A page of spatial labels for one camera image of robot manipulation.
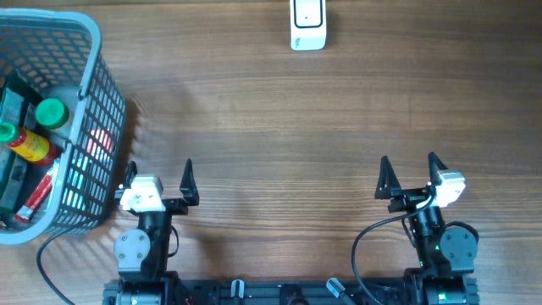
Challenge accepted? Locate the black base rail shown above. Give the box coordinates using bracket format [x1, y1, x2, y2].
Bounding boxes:
[102, 277, 480, 305]

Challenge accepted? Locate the red stick packet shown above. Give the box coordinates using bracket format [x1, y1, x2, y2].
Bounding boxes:
[14, 171, 53, 223]

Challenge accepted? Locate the grey plastic shopping basket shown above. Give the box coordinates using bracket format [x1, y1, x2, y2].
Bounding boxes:
[1, 8, 127, 246]

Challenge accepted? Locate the teal tissue packet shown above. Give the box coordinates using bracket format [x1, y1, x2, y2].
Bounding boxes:
[63, 157, 91, 210]

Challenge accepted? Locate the black camera cable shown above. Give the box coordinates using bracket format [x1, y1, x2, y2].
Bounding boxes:
[351, 194, 437, 305]
[36, 219, 92, 305]

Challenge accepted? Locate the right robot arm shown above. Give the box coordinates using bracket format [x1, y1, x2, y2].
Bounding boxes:
[374, 152, 480, 305]

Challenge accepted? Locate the black left camera cable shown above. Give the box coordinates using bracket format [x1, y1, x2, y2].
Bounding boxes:
[36, 219, 92, 305]

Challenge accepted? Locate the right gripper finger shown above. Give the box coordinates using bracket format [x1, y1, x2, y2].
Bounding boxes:
[374, 156, 401, 199]
[428, 152, 448, 184]

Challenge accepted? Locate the red sauce bottle green cap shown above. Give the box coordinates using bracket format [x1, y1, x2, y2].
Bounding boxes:
[1, 122, 60, 166]

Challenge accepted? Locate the black right camera cable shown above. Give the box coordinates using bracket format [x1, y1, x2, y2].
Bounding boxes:
[351, 194, 437, 305]

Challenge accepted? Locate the dark green box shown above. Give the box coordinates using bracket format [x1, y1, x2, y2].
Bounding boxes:
[1, 71, 42, 214]

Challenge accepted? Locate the clear jar green lid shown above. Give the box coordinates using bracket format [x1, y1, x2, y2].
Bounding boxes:
[35, 98, 73, 130]

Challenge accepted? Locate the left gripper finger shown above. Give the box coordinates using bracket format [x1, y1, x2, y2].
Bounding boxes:
[180, 158, 200, 206]
[120, 161, 137, 190]

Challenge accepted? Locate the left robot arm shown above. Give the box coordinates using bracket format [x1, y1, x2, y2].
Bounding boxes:
[102, 159, 200, 305]

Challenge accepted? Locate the red white snack packet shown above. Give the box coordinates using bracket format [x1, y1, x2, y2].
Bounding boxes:
[86, 129, 113, 159]

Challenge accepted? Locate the white barcode scanner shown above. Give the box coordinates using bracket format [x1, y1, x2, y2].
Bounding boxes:
[290, 0, 327, 52]

